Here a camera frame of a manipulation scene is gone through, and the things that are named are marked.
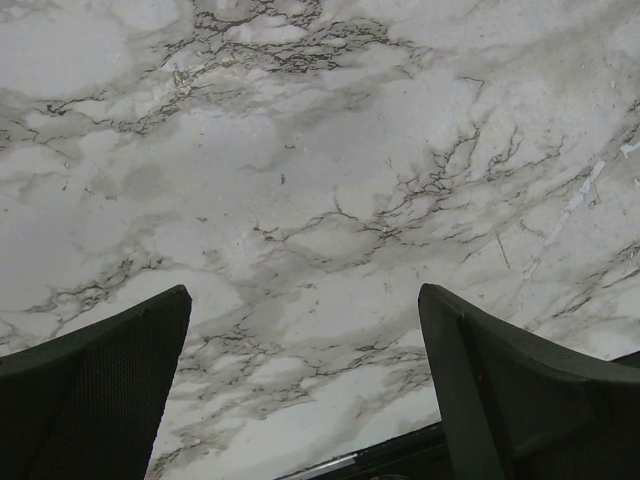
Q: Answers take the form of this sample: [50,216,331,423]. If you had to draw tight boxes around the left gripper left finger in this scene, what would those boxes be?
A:
[1,285,192,479]

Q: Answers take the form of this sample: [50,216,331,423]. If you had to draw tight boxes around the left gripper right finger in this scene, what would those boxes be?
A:
[418,284,639,479]

